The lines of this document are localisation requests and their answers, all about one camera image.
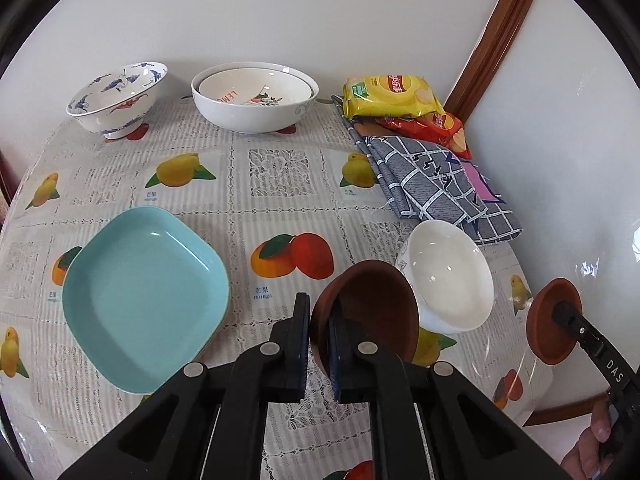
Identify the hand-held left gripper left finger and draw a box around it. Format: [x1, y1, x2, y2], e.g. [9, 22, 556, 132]
[57, 291, 312, 480]

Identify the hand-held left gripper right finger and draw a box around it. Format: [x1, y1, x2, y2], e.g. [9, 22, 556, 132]
[327, 300, 573, 480]

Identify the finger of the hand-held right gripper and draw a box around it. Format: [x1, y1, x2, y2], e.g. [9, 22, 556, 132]
[552, 301, 608, 361]

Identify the small brown dish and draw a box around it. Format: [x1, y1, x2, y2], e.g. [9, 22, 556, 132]
[310, 259, 421, 378]
[526, 278, 585, 364]

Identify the green square plate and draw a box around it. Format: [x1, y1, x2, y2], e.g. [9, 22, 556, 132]
[192, 305, 233, 366]

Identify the plain white bowl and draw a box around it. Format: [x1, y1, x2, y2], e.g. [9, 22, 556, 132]
[396, 220, 495, 335]

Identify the blue square plate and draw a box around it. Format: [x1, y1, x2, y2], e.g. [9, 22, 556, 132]
[61, 206, 231, 395]

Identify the person's right hand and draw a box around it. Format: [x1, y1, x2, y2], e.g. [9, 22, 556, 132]
[560, 397, 618, 480]

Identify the brown wooden baseboard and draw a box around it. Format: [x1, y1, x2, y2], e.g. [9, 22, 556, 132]
[522, 397, 608, 428]

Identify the grey checked cloth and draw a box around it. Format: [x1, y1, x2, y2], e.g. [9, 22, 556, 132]
[332, 95, 523, 246]

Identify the red chip bag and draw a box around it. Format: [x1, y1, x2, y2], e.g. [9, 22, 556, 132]
[375, 111, 473, 160]

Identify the large white bowl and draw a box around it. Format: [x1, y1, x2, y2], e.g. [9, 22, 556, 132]
[190, 63, 320, 135]

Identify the yellow chip bag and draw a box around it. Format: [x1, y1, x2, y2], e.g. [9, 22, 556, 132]
[342, 74, 446, 120]

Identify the small printed white bowl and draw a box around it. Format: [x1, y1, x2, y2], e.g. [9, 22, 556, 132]
[198, 68, 314, 108]

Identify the blue patterned footed bowl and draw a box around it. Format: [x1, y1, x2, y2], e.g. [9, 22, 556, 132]
[67, 61, 169, 141]

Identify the brown wooden door frame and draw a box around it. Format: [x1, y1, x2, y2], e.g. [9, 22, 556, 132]
[442, 0, 543, 126]

